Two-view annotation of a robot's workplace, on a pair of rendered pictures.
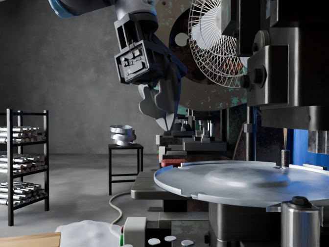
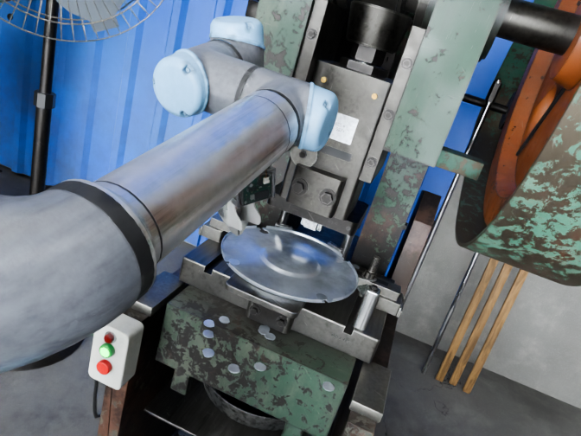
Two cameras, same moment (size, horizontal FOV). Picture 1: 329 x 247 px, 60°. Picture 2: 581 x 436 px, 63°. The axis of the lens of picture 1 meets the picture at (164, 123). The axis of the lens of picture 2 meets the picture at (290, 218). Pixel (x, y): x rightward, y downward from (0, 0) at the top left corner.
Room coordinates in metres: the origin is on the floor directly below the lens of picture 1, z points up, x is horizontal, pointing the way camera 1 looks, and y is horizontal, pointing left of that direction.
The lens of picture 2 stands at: (0.29, 0.74, 1.22)
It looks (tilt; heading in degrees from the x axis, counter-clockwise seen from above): 22 degrees down; 282
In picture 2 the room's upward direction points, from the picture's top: 17 degrees clockwise
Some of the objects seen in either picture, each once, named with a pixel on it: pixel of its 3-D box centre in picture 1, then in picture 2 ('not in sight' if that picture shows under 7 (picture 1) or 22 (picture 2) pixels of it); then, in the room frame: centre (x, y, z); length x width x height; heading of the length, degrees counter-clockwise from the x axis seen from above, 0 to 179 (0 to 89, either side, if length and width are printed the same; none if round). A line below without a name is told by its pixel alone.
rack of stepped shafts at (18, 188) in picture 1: (15, 162); not in sight; (2.55, 1.34, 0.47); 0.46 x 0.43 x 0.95; 70
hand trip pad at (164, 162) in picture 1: (174, 174); not in sight; (0.77, -0.03, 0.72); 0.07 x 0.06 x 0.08; 90
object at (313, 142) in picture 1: (322, 140); (313, 219); (0.44, -0.24, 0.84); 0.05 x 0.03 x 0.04; 0
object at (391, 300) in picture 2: not in sight; (373, 278); (0.27, -0.25, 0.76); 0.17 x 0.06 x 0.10; 0
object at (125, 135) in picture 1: (125, 157); not in sight; (3.47, 0.48, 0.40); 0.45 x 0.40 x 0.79; 12
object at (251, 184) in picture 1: (246, 176); (290, 259); (0.44, -0.13, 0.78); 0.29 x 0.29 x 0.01
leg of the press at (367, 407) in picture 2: not in sight; (377, 367); (0.17, -0.39, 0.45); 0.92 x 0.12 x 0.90; 90
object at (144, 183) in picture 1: (215, 219); (274, 297); (0.44, -0.08, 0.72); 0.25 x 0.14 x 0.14; 90
